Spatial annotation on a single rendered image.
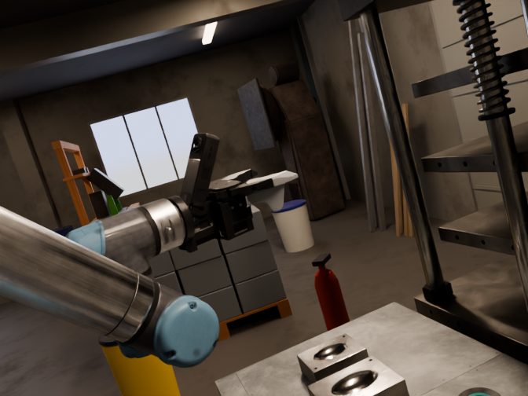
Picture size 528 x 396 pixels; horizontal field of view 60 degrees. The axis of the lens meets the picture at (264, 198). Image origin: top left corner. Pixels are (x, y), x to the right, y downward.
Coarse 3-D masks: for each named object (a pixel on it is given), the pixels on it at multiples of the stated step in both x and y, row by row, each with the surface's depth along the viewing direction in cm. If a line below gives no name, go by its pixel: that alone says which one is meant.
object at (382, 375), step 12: (372, 360) 120; (336, 372) 120; (348, 372) 118; (360, 372) 117; (372, 372) 116; (384, 372) 113; (312, 384) 117; (324, 384) 116; (336, 384) 115; (348, 384) 116; (360, 384) 115; (372, 384) 110; (384, 384) 109; (396, 384) 108
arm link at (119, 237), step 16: (144, 208) 64; (96, 224) 60; (112, 224) 60; (128, 224) 61; (144, 224) 62; (80, 240) 58; (96, 240) 58; (112, 240) 59; (128, 240) 60; (144, 240) 61; (112, 256) 59; (128, 256) 60; (144, 256) 62
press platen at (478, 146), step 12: (516, 132) 150; (468, 144) 155; (480, 144) 148; (516, 144) 130; (432, 156) 151; (444, 156) 144; (456, 156) 138; (468, 156) 134; (480, 156) 129; (492, 156) 125; (432, 168) 151; (444, 168) 145; (456, 168) 140; (468, 168) 135; (480, 168) 131; (492, 168) 127
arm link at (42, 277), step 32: (0, 224) 41; (32, 224) 44; (0, 256) 41; (32, 256) 42; (64, 256) 44; (96, 256) 47; (0, 288) 42; (32, 288) 42; (64, 288) 44; (96, 288) 45; (128, 288) 48; (160, 288) 51; (64, 320) 46; (96, 320) 46; (128, 320) 47; (160, 320) 48; (192, 320) 49; (160, 352) 48; (192, 352) 49
